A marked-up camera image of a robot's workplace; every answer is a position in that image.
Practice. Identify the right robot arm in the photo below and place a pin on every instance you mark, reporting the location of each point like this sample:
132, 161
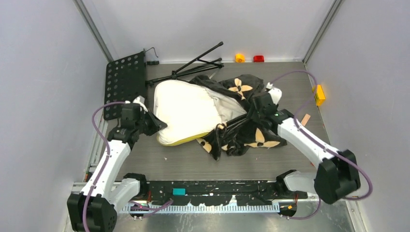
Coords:
336, 174

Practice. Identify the white pillow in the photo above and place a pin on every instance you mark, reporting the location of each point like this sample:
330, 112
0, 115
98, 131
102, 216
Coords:
190, 111

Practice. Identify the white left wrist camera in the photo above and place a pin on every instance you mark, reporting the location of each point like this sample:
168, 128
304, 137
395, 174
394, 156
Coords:
140, 100

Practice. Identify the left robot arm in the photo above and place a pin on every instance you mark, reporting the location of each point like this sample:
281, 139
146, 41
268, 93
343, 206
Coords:
96, 207

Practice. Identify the teal block on base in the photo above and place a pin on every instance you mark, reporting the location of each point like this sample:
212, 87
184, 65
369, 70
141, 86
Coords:
179, 191

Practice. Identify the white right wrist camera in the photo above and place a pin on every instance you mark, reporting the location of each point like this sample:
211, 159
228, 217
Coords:
274, 92

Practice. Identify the yellow toy block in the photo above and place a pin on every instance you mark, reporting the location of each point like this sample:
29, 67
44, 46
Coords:
319, 95

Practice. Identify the black perforated music stand tray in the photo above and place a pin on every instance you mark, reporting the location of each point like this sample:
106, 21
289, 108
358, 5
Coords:
125, 79

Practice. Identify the red toy block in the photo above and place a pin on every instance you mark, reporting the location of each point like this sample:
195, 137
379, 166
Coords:
258, 58

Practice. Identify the black folding tripod stand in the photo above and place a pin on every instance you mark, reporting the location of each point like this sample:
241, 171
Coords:
197, 65

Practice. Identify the tan wooden block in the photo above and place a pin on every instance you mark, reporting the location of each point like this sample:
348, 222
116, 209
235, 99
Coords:
305, 119

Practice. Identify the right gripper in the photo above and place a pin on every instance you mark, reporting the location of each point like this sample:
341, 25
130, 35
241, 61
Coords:
254, 113

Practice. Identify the black floral pillowcase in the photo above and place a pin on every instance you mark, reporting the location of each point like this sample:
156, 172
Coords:
236, 134

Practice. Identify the yellow round toy piece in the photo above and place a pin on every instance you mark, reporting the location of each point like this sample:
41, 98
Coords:
240, 58

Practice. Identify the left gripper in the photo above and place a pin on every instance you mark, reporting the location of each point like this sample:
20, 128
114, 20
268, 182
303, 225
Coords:
157, 124

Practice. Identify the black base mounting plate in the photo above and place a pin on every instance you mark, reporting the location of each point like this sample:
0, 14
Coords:
214, 193

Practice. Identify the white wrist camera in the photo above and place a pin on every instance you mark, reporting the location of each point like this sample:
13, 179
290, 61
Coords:
140, 100
274, 92

